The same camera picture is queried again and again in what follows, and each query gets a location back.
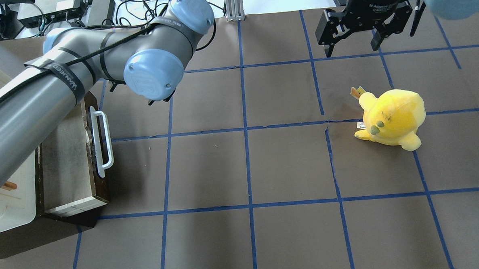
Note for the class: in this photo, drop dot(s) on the white drawer handle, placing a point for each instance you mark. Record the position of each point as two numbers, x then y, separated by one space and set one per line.
102 141

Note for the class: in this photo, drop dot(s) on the white cabinet box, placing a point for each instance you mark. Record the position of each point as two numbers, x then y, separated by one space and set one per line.
18 196

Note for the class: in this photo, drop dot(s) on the aluminium frame post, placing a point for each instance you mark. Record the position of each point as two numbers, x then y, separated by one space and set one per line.
234 10

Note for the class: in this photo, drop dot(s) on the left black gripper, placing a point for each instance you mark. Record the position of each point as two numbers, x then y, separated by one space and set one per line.
157 100

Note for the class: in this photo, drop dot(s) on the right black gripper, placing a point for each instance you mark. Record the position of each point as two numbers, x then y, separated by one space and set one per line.
373 1

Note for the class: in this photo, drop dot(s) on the yellow plush toy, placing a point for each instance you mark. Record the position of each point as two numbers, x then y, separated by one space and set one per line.
392 119

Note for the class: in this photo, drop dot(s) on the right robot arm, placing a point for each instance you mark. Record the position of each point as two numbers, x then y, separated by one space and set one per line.
446 9

